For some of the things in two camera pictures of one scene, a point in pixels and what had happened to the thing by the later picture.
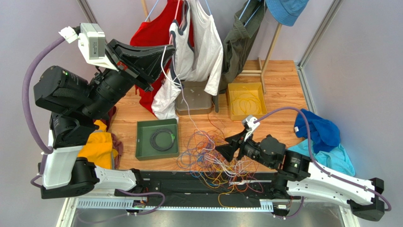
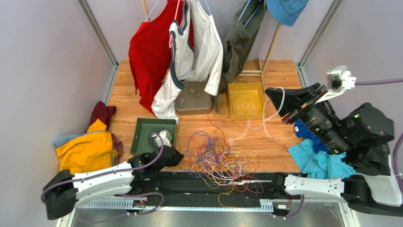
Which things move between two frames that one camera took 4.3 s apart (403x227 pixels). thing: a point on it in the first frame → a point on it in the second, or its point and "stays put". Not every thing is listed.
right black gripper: [240, 145] → [302, 105]
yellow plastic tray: [246, 99] stays put
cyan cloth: [335, 159] stays put
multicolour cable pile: [200, 156] stays put
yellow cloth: [98, 148] stays put
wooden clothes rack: [261, 71] stays put
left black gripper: [140, 65] → [176, 158]
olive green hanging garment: [238, 38] stays put
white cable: [183, 99] → [249, 125]
